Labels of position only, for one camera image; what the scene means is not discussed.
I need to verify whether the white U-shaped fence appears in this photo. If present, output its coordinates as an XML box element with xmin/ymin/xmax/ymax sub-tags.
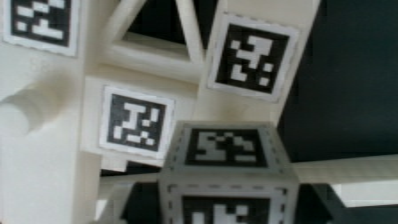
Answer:
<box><xmin>293</xmin><ymin>154</ymin><xmax>398</xmax><ymax>207</ymax></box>

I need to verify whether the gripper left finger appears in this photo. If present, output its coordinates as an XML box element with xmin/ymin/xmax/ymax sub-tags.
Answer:
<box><xmin>94</xmin><ymin>181</ymin><xmax>164</xmax><ymax>224</ymax></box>

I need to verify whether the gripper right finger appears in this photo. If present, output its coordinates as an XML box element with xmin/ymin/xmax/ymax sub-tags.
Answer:
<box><xmin>295</xmin><ymin>184</ymin><xmax>356</xmax><ymax>224</ymax></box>

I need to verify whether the white chair back frame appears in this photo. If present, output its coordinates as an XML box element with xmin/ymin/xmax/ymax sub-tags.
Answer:
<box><xmin>0</xmin><ymin>0</ymin><xmax>322</xmax><ymax>224</ymax></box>

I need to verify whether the white tagged cube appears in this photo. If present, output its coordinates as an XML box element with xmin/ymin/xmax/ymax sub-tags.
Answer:
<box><xmin>158</xmin><ymin>121</ymin><xmax>299</xmax><ymax>224</ymax></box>

